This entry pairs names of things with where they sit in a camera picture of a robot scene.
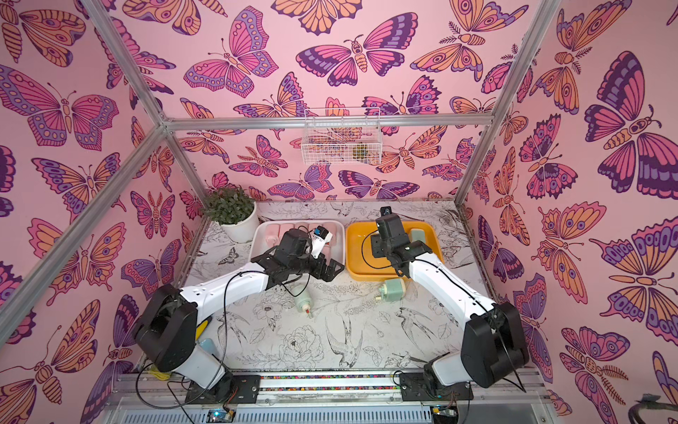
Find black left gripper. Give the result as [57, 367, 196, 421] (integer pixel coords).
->
[289, 248, 346, 283]

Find green sharpener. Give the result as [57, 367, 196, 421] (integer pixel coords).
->
[375, 278, 407, 302]
[295, 289, 314, 318]
[409, 228, 427, 244]

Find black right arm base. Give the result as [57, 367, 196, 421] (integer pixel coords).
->
[393, 370, 474, 402]

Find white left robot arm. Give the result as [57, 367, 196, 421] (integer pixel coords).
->
[131, 226, 344, 390]

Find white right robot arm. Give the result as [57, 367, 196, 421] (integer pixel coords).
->
[375, 207, 530, 392]

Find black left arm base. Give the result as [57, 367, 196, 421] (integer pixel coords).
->
[185, 373, 261, 405]

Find white plastic storage box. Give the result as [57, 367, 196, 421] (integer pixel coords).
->
[250, 219, 346, 263]

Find yellow plastic storage box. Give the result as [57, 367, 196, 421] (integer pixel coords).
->
[345, 221, 443, 283]

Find white plastic flower pot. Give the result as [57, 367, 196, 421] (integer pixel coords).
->
[220, 203, 260, 243]

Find green leafy plant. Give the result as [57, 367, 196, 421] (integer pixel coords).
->
[203, 187, 255, 225]

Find yellow rubber glove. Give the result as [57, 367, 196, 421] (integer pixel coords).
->
[195, 316, 212, 342]

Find light blue object by glove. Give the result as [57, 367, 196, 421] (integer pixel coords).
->
[200, 338, 220, 357]

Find green circuit board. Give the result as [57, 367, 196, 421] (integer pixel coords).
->
[205, 408, 235, 424]

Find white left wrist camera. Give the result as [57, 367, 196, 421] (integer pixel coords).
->
[309, 227, 332, 259]

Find white wire basket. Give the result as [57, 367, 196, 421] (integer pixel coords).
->
[299, 108, 383, 166]

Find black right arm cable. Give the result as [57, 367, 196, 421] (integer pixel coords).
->
[361, 230, 528, 424]

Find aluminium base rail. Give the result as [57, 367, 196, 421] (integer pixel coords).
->
[97, 370, 558, 423]

